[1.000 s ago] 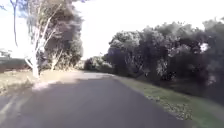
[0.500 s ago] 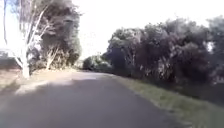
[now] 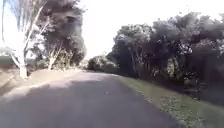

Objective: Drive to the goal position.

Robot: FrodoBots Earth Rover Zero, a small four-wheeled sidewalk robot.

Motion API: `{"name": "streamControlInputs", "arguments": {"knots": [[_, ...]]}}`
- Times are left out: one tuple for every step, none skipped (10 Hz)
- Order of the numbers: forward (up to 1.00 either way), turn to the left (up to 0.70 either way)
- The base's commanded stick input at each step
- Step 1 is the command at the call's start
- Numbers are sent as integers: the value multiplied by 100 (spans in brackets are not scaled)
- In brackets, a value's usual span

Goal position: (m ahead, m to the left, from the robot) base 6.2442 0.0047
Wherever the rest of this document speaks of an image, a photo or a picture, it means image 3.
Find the grey asphalt road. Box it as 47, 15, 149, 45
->
0, 70, 183, 128

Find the large dark tree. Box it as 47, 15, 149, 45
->
33, 0, 88, 72

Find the grass verge with leaf litter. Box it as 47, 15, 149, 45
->
114, 73, 224, 128

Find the pale bare tree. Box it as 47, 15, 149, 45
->
1, 0, 49, 80

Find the green bush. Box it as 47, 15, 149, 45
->
87, 54, 118, 74

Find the row of dense dark trees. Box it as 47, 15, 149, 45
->
106, 12, 224, 101

